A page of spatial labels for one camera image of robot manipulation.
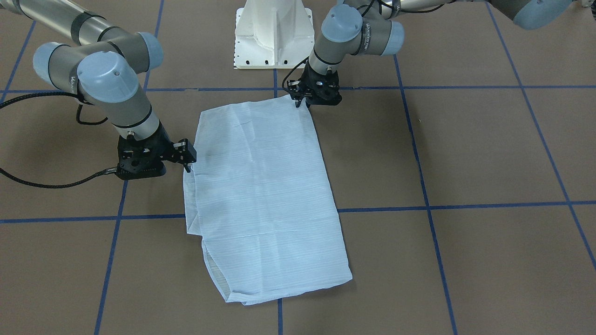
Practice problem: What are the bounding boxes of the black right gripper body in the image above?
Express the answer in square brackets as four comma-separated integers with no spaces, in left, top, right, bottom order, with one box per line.
[115,123,196,181]

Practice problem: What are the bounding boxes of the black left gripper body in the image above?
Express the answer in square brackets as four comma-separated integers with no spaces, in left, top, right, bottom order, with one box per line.
[285,63,342,106]

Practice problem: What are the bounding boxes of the light blue button shirt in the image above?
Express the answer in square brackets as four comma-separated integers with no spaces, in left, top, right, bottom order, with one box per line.
[183,95,352,306]

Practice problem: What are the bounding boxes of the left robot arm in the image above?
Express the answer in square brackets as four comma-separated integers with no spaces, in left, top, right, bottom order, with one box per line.
[282,0,457,107]

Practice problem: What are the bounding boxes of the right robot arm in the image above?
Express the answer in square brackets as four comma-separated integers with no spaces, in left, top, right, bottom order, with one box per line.
[1,0,196,181]

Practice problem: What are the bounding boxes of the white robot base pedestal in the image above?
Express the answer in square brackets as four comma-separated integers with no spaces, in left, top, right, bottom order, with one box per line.
[234,0,315,69]

